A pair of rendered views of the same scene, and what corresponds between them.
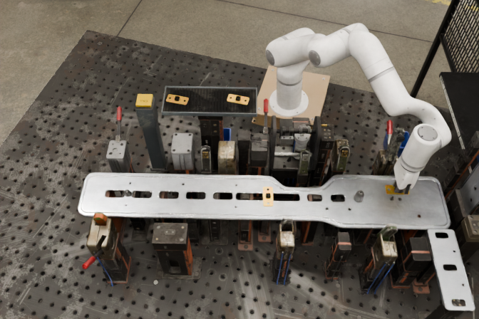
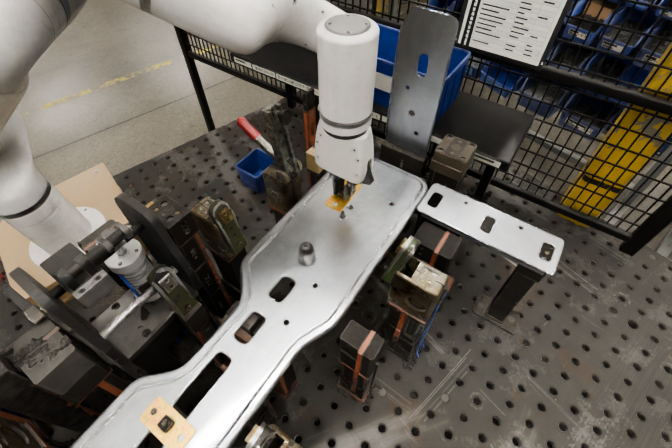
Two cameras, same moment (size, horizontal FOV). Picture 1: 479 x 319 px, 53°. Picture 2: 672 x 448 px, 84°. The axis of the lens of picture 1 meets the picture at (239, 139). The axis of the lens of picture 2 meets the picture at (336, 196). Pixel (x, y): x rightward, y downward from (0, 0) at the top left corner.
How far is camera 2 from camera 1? 1.14 m
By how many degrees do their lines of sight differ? 35
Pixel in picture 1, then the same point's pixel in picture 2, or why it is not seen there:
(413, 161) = (360, 105)
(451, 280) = (509, 236)
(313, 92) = (98, 196)
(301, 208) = (250, 370)
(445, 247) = (455, 207)
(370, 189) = (305, 231)
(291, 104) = (75, 235)
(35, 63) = not seen: outside the picture
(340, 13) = (73, 130)
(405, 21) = (145, 97)
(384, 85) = not seen: outside the picture
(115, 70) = not seen: outside the picture
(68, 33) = not seen: outside the picture
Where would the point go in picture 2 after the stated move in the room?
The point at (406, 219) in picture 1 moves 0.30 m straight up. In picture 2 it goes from (386, 222) to (407, 102)
